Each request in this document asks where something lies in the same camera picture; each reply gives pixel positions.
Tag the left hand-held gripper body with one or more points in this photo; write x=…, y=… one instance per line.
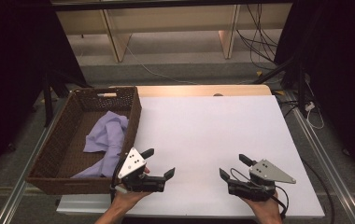
x=132, y=163

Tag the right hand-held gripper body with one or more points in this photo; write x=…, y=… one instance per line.
x=267, y=172

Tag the purple cloth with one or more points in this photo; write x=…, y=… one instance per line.
x=107, y=137

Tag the brown woven basket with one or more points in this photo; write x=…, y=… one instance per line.
x=73, y=149

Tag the person's left hand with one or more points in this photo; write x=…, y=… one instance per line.
x=125, y=198

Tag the person's right hand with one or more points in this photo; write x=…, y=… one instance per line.
x=266, y=210

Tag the white table mat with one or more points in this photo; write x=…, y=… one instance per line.
x=210, y=133

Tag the black metal stand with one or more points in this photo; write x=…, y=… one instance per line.
x=273, y=72
x=47, y=102

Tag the black curtain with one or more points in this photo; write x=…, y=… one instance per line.
x=13, y=62
x=340, y=62

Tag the light wooden desk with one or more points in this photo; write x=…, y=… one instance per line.
x=166, y=18

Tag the aluminium frame rail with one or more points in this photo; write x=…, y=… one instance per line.
x=328, y=165
x=26, y=174

